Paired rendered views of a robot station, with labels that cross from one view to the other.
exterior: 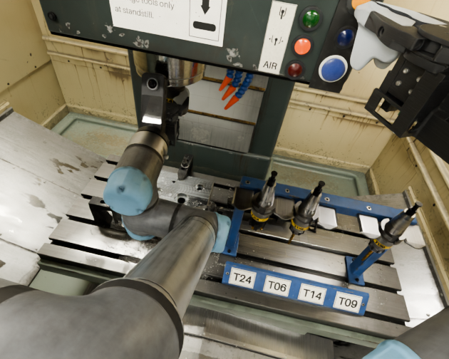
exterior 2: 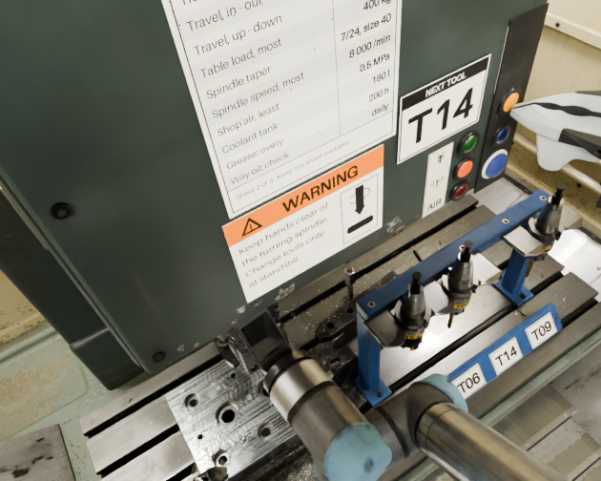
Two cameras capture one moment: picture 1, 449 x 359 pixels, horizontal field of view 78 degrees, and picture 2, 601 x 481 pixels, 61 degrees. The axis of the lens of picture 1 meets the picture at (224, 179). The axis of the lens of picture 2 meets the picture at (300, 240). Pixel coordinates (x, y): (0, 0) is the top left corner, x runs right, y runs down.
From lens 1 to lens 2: 38 cm
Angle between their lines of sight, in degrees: 19
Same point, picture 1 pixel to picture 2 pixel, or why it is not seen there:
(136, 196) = (385, 455)
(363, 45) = (555, 151)
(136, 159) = (333, 414)
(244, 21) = (403, 190)
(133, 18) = (274, 278)
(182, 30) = (336, 245)
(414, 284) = (561, 246)
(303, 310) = (512, 381)
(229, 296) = not seen: hidden behind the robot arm
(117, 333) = not seen: outside the picture
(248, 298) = not seen: hidden behind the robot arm
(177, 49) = (330, 265)
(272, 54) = (435, 195)
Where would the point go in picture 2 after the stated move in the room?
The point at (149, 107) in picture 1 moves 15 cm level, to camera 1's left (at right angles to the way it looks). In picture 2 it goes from (259, 336) to (150, 408)
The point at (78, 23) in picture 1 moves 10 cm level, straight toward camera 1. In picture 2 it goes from (196, 336) to (297, 372)
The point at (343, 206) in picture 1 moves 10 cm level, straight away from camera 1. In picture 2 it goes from (485, 241) to (471, 204)
